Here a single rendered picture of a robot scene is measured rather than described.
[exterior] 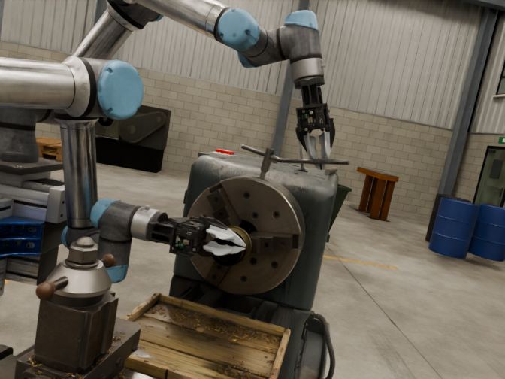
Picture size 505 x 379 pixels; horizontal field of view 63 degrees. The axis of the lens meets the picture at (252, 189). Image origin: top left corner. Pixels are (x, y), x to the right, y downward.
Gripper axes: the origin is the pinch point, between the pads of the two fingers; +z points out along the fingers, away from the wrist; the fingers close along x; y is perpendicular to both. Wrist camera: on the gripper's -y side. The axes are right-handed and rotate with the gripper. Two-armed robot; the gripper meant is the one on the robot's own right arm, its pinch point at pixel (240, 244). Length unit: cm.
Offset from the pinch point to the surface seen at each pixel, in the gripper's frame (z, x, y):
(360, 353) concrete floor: 53, -111, -196
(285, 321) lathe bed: 11.8, -23.8, -20.6
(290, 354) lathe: 14, -38, -30
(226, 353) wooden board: 2.9, -21.7, 7.3
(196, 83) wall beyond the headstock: -404, 119, -929
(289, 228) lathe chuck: 8.3, 2.8, -15.2
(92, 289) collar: -7.2, 2.9, 44.7
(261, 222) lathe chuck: 0.8, 2.7, -15.1
